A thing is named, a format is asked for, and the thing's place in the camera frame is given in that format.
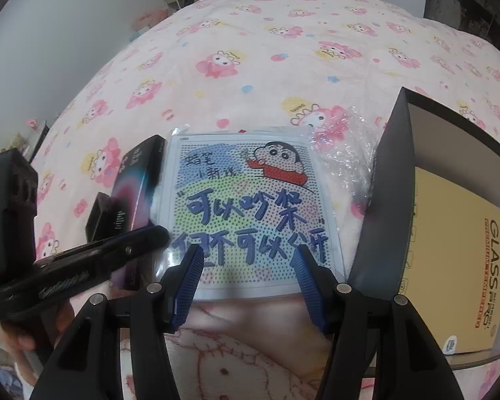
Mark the flat yellow box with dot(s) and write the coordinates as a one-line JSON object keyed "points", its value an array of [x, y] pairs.
{"points": [[441, 258]]}

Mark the person's left hand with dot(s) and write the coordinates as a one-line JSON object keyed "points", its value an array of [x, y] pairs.
{"points": [[25, 337]]}

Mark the pink cartoon-print blanket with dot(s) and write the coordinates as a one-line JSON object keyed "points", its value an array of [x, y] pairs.
{"points": [[275, 50]]}

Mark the black box with colour gradient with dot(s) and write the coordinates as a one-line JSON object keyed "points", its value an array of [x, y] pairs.
{"points": [[133, 191]]}

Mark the cartoon bead art kit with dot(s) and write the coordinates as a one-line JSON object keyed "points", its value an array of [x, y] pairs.
{"points": [[241, 191]]}

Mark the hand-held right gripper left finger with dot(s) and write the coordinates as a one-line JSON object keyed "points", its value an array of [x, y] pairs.
{"points": [[187, 287]]}

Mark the pink cat-print cloth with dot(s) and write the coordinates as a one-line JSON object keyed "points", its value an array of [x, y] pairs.
{"points": [[241, 354]]}

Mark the crinkled clear plastic bag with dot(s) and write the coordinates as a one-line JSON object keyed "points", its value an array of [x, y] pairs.
{"points": [[350, 141]]}

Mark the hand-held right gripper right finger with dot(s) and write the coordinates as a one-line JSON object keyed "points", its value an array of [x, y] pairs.
{"points": [[310, 291]]}

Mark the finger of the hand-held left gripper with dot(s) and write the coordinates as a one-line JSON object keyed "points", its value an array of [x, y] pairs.
{"points": [[133, 239], [125, 262]]}

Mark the large black cardboard box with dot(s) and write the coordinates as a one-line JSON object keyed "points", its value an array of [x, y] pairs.
{"points": [[383, 216]]}

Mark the small black box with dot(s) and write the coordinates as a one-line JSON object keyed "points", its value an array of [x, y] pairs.
{"points": [[102, 216]]}

